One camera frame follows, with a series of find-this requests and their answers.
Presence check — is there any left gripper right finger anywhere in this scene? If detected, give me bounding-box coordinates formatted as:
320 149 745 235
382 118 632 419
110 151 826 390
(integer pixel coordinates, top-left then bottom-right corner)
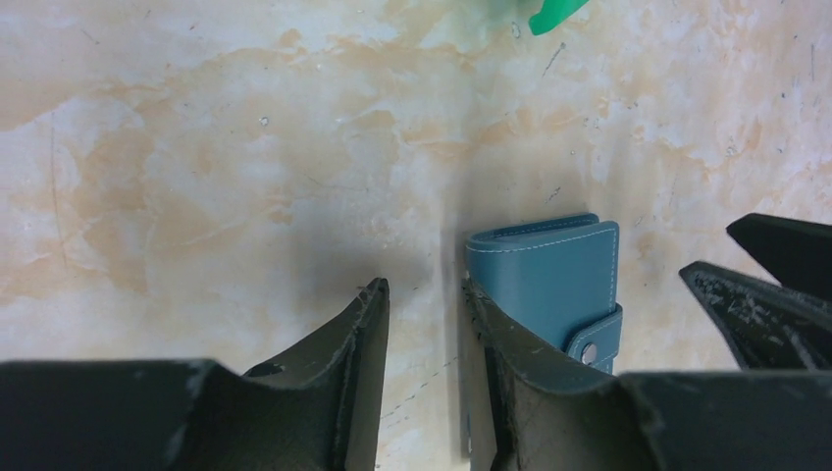
463 283 831 470

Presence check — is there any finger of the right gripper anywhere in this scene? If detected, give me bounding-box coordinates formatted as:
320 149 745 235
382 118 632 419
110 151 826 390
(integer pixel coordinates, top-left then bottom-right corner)
679 261 831 371
726 213 831 300

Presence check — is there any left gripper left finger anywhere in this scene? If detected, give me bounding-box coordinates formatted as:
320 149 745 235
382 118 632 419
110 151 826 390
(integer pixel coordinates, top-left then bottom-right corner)
1 278 390 470

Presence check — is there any blue leather card holder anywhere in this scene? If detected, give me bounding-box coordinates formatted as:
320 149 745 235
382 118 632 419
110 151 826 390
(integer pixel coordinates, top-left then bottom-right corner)
465 213 623 373

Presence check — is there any green plastic bin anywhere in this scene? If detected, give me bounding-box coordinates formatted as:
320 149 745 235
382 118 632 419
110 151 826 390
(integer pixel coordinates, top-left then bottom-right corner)
528 0 588 35

